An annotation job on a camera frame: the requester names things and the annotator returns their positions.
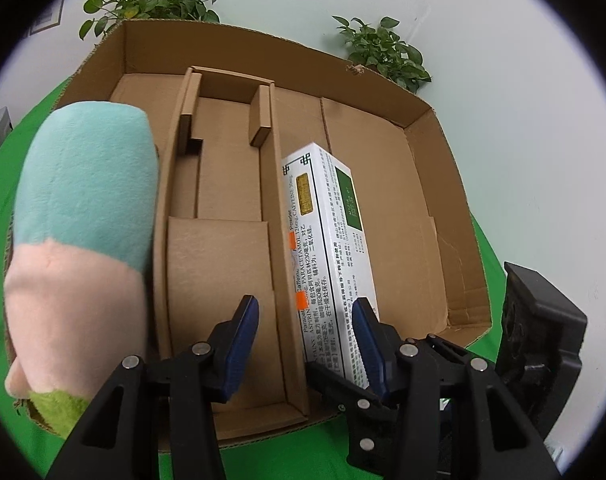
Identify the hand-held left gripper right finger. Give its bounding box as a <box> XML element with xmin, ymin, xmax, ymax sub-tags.
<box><xmin>352</xmin><ymin>297</ymin><xmax>564</xmax><ymax>480</ymax></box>

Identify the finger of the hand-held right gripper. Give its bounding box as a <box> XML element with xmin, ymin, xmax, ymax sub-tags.
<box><xmin>305</xmin><ymin>360</ymin><xmax>400</xmax><ymax>468</ymax></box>

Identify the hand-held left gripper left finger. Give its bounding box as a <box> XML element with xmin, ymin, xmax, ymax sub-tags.
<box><xmin>45</xmin><ymin>295</ymin><xmax>261</xmax><ymax>480</ymax></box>

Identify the narrow cardboard insert tray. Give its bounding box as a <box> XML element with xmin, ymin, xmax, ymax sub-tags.
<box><xmin>153</xmin><ymin>66</ymin><xmax>311</xmax><ymax>421</ymax></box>

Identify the white medicine box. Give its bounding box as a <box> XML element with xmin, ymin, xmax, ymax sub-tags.
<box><xmin>281</xmin><ymin>142</ymin><xmax>381</xmax><ymax>391</ymax></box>

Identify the large cardboard box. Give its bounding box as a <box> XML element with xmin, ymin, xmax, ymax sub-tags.
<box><xmin>3</xmin><ymin>19</ymin><xmax>494</xmax><ymax>448</ymax></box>

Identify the pastel plush toy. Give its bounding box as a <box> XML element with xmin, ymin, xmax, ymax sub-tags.
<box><xmin>4</xmin><ymin>101</ymin><xmax>160</xmax><ymax>441</ymax></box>

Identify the potted plant in brown pot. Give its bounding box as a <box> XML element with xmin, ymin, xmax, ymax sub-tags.
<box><xmin>332</xmin><ymin>15</ymin><xmax>432</xmax><ymax>95</ymax></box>

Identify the green tablecloth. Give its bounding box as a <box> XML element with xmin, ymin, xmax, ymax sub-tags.
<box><xmin>0</xmin><ymin>80</ymin><xmax>504</xmax><ymax>480</ymax></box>

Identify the group of framed wall certificates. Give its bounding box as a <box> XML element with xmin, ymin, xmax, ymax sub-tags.
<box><xmin>27</xmin><ymin>0</ymin><xmax>66</xmax><ymax>37</ymax></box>

